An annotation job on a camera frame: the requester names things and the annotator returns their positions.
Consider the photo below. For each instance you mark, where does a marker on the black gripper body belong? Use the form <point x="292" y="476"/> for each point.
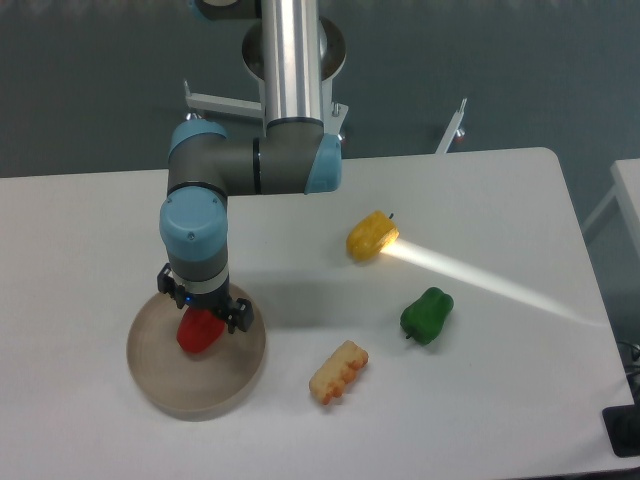
<point x="215" y="301"/>

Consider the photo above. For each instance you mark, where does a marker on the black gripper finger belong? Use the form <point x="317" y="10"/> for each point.
<point x="167" y="285"/>
<point x="237" y="314"/>

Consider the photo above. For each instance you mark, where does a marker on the red toy bell pepper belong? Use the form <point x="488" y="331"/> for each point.
<point x="198" y="330"/>

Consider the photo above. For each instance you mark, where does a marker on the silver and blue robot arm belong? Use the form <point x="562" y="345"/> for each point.
<point x="294" y="155"/>

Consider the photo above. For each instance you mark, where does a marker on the beige round plate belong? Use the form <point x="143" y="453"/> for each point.
<point x="192" y="386"/>

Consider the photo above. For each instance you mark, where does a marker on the yellow toy bell pepper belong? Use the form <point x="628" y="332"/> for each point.
<point x="370" y="236"/>

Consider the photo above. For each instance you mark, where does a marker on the green toy bell pepper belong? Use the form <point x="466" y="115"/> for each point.
<point x="424" y="319"/>

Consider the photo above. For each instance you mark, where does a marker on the orange toy waffle piece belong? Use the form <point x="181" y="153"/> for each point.
<point x="338" y="371"/>

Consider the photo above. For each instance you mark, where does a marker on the black device at table edge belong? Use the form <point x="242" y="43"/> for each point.
<point x="622" y="425"/>

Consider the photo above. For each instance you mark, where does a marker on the white side table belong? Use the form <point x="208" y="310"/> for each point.
<point x="622" y="197"/>

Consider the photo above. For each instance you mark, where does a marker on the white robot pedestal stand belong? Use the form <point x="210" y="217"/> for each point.
<point x="333" y="56"/>

